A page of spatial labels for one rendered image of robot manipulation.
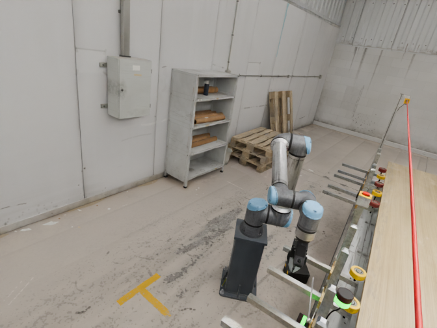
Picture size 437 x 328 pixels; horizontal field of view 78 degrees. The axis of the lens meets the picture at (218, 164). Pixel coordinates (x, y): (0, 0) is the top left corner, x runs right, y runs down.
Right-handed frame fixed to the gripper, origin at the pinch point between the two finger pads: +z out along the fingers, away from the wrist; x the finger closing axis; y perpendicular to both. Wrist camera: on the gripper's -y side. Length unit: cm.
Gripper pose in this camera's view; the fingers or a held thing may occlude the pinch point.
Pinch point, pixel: (292, 271)
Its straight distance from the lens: 148.3
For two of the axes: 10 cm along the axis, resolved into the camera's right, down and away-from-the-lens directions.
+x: -9.2, -2.7, 2.9
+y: 3.7, -3.2, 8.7
